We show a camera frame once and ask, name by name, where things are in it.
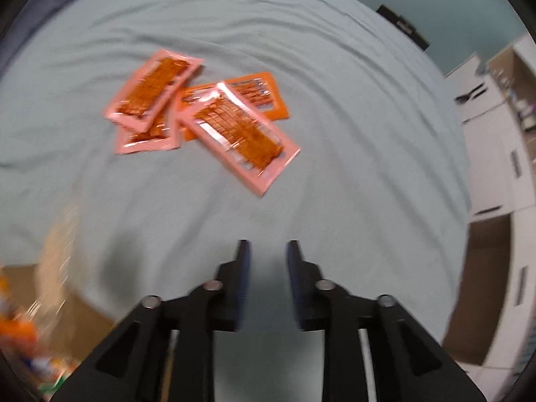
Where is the cardboard box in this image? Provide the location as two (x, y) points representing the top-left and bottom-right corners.
(0, 260), (123, 402)

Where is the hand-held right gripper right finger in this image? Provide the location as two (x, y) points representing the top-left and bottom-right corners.
(287, 240), (488, 402)

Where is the orange snack packet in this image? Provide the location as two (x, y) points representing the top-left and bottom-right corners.
(0, 301), (43, 349)
(176, 71), (291, 141)

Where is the light green bed sheet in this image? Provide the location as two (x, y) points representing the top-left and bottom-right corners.
(0, 0), (473, 402)

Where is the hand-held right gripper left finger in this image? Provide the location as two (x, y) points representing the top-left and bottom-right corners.
(50, 239), (252, 402)

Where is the white cabinet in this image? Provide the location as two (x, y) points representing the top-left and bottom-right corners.
(443, 33), (536, 388)

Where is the black wall fixture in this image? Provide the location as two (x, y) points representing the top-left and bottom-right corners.
(376, 4), (431, 50)

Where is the pink snack packet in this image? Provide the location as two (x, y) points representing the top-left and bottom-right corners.
(178, 81), (302, 198)
(103, 49), (205, 132)
(116, 105), (182, 156)

